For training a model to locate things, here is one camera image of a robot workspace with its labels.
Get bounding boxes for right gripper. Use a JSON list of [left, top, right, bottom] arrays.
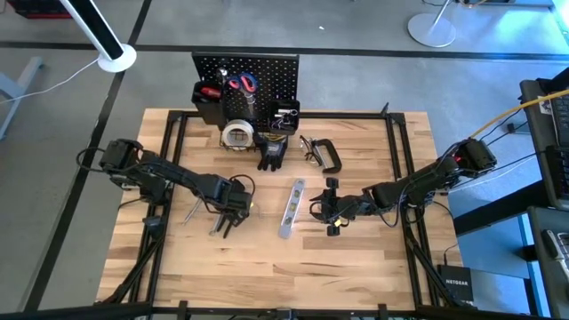
[[310, 177, 373, 236]]

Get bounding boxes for grey torpedo level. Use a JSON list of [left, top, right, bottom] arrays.
[[277, 178, 307, 241]]

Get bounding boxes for white masking tape roll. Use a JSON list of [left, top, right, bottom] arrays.
[[220, 118, 256, 152]]

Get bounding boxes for red and blue scissors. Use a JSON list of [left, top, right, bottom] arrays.
[[226, 73, 259, 117]]

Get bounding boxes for black C-clamp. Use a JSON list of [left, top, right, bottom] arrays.
[[310, 138, 343, 174]]

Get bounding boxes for black work gloves pair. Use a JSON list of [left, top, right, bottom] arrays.
[[256, 134, 289, 173]]

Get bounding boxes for clear safety glasses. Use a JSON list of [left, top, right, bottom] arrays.
[[299, 134, 322, 166]]

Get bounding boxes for short black pegboard bin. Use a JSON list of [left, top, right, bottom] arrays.
[[268, 100, 301, 136]]

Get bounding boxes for tall black pegboard bin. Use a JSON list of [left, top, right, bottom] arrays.
[[191, 81, 226, 126]]

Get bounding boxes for black metal pegboard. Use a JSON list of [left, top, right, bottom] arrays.
[[190, 52, 301, 134]]

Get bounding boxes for grey round stand base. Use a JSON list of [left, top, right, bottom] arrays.
[[407, 0, 458, 49]]

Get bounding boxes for black desk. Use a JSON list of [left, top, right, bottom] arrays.
[[519, 66, 569, 210]]

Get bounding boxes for white lamp stand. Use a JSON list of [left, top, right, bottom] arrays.
[[60, 0, 138, 74]]

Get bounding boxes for grey handset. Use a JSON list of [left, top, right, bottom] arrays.
[[540, 228, 569, 272]]

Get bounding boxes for grey desk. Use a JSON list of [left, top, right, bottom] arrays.
[[526, 206, 569, 320]]

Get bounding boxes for grey table leg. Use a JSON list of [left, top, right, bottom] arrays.
[[0, 56, 44, 141]]

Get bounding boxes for dark red crate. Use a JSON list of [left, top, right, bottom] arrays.
[[6, 0, 75, 20]]

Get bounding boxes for black wire basket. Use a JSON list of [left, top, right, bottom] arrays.
[[220, 131, 268, 155]]

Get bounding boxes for black aluminium table frame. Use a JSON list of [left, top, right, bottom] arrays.
[[95, 108, 472, 320]]

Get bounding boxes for black Netgear network switch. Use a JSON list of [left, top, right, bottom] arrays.
[[437, 264, 475, 306]]

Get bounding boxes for black cable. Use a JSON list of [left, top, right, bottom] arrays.
[[484, 108, 524, 148]]

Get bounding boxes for yellow cable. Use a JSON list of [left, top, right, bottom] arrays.
[[469, 88, 569, 141]]

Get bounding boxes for white floor cable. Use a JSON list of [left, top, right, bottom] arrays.
[[0, 57, 101, 106]]

